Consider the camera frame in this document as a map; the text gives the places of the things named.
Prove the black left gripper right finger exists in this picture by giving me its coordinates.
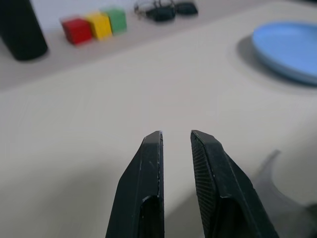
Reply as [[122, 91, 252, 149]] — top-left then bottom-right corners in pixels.
[[190, 129, 280, 238]]

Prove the blue plastic plate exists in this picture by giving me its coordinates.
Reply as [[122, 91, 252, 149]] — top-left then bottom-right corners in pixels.
[[252, 21, 317, 87]]

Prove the yellow wooden cube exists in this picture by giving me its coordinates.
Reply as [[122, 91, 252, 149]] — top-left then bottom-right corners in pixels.
[[85, 11, 113, 41]]

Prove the green wooden cube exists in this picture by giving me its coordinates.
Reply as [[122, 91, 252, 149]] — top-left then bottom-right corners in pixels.
[[100, 6, 128, 35]]

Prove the black cylindrical cup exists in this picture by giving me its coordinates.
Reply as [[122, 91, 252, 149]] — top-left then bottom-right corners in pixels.
[[0, 0, 49, 61]]

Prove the red wooden cube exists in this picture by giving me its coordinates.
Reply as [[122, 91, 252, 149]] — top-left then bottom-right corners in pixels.
[[60, 16, 94, 46]]

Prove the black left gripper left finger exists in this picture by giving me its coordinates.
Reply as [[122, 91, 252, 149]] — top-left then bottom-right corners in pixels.
[[105, 130, 165, 238]]

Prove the white round plate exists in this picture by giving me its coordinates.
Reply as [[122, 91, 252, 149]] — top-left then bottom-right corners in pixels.
[[269, 150, 317, 206]]

